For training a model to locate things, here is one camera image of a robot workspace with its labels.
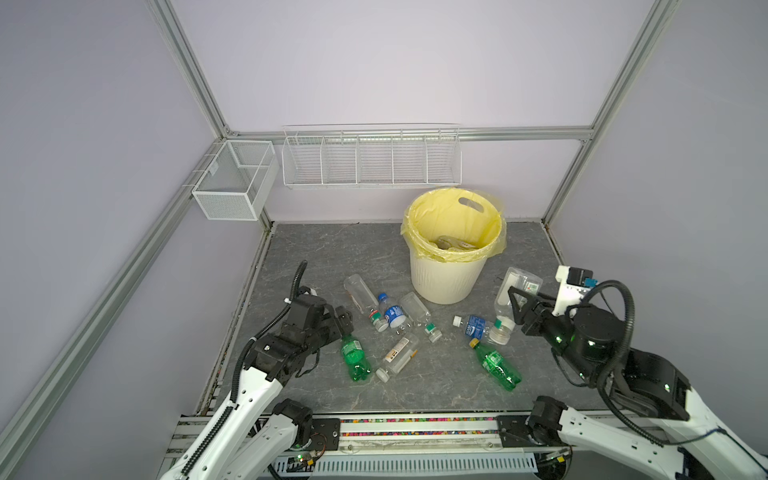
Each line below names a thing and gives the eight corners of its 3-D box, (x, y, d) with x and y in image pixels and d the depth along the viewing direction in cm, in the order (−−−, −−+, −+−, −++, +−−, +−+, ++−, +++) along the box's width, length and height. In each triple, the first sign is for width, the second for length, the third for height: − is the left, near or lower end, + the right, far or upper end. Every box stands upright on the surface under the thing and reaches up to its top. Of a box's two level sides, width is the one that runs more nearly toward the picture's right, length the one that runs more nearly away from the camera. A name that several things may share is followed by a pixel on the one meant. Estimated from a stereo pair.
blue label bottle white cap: (450, 335, 92) (453, 327, 87) (452, 320, 95) (455, 312, 91) (484, 342, 90) (489, 334, 86) (485, 327, 94) (489, 318, 89)
